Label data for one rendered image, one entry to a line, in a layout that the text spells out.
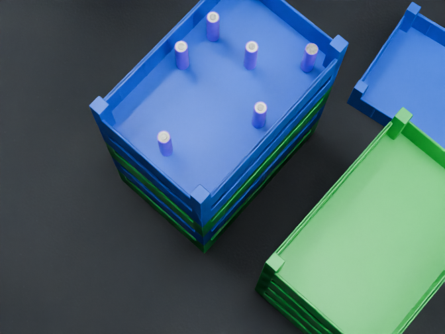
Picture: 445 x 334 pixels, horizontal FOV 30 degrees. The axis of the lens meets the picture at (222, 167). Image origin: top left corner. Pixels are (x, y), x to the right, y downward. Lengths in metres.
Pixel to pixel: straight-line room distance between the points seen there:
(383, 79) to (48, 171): 0.63
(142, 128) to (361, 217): 0.35
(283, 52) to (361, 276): 0.34
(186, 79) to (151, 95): 0.06
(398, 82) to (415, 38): 0.09
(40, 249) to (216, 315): 0.33
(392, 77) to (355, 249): 0.45
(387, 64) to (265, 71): 0.43
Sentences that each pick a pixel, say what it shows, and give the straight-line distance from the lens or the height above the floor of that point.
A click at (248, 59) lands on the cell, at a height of 0.36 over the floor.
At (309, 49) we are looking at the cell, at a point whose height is 0.39.
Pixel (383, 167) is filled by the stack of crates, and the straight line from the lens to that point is 1.26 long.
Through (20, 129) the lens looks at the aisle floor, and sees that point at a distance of 1.55.
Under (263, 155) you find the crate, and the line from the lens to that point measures 1.20.
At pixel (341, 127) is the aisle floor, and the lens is 1.53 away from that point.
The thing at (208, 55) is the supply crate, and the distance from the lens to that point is 1.21.
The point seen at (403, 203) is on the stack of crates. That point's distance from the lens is 1.26.
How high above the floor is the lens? 1.44
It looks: 75 degrees down
